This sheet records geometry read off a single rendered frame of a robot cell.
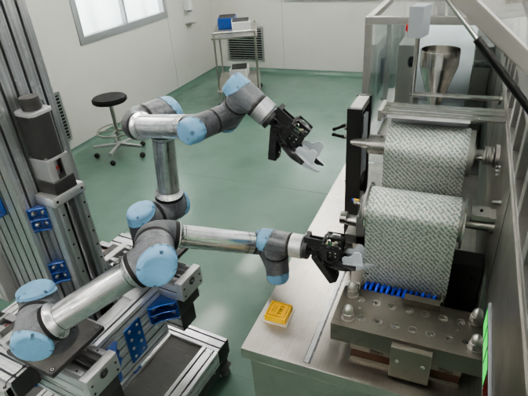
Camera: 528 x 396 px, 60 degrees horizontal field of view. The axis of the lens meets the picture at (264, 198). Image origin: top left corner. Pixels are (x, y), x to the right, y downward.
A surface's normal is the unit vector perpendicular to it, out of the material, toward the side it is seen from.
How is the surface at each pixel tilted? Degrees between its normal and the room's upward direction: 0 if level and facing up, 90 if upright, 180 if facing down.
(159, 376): 0
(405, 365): 90
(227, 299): 0
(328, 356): 0
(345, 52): 90
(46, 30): 90
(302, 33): 90
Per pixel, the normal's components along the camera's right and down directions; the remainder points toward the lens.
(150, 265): 0.39, 0.40
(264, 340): -0.07, -0.86
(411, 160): -0.38, 0.52
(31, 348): 0.16, 0.54
